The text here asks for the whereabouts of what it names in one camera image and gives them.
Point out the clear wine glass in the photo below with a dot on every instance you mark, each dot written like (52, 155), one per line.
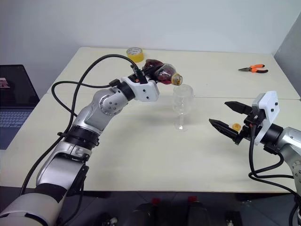
(183, 99)

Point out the yellow bottle cap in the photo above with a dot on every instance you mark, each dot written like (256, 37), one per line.
(235, 126)

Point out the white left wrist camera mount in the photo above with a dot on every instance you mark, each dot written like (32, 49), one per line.
(145, 90)

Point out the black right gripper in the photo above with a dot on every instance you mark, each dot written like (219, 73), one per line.
(249, 130)

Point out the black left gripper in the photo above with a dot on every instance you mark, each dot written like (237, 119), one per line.
(148, 76)

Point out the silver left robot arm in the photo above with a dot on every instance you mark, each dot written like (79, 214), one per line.
(94, 117)

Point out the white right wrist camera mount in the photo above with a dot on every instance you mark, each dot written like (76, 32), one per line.
(269, 110)

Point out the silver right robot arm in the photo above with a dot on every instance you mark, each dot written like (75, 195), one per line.
(287, 141)

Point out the yellow tape roll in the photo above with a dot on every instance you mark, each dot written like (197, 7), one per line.
(136, 54)

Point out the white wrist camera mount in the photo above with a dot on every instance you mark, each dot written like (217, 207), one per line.
(269, 110)
(145, 90)

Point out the dark bottle with red cap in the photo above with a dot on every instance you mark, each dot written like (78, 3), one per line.
(197, 212)

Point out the cola bottle with red label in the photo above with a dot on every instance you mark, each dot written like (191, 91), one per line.
(165, 73)

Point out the dark laptop computer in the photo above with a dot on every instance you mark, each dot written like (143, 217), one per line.
(16, 94)

